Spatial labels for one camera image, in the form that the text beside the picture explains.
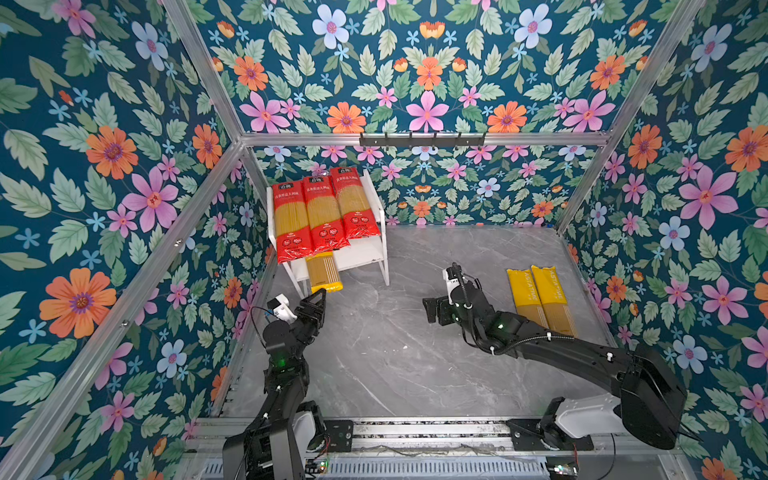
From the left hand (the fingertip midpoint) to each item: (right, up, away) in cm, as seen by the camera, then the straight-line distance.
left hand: (328, 288), depth 78 cm
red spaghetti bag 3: (+7, +22, -2) cm, 23 cm away
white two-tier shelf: (+10, +10, +11) cm, 18 cm away
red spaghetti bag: (-7, +15, -6) cm, 18 cm away
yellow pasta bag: (-3, +3, +6) cm, 7 cm away
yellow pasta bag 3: (+69, -6, +18) cm, 72 cm away
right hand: (+29, -3, +3) cm, 30 cm away
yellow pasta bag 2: (+60, -5, +19) cm, 64 cm away
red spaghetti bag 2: (+1, +16, -6) cm, 17 cm away
